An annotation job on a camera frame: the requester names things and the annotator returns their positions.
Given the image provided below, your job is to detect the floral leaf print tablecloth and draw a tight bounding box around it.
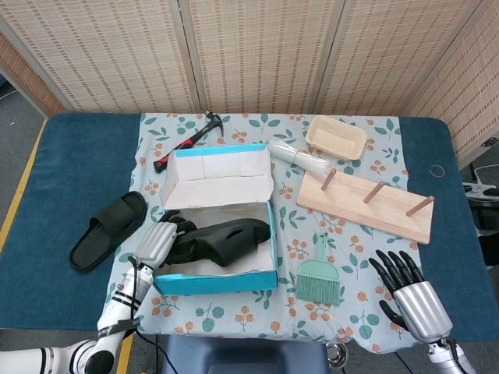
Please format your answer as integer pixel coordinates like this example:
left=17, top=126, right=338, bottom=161
left=96, top=111, right=426, bottom=354

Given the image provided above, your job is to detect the blue and white shoe box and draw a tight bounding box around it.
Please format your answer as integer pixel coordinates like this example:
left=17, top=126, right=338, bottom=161
left=151, top=143, right=280, bottom=296

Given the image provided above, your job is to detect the black slipper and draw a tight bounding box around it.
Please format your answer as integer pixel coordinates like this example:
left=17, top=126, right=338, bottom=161
left=165, top=210, right=272, bottom=269
left=69, top=190, right=148, bottom=274

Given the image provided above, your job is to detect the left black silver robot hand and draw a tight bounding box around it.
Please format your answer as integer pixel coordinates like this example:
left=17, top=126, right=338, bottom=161
left=134, top=212, right=196, bottom=270

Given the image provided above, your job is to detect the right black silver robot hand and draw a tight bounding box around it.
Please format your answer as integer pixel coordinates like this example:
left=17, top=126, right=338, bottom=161
left=368, top=249, right=455, bottom=344

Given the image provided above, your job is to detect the bundle of white straws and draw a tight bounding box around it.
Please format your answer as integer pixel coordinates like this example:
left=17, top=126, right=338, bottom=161
left=267, top=140, right=332, bottom=182

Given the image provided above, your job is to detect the beige plastic container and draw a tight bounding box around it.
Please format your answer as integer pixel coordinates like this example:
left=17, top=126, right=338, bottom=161
left=305, top=115, right=368, bottom=161

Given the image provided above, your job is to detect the black floor device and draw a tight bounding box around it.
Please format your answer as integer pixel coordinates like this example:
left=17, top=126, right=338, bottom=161
left=472, top=207, right=499, bottom=235

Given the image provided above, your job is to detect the green hand brush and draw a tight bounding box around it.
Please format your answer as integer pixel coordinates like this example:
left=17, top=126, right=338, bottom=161
left=294, top=232, right=344, bottom=307

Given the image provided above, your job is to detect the bamboo folding screen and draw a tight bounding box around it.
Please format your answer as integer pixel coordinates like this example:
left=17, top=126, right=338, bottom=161
left=0, top=0, right=499, bottom=168

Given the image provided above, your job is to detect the black red claw hammer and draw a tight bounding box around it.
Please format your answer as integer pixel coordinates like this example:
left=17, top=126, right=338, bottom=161
left=154, top=111, right=225, bottom=175

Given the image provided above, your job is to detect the wooden peg board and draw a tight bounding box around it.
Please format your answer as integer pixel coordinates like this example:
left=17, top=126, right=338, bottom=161
left=296, top=168, right=436, bottom=245

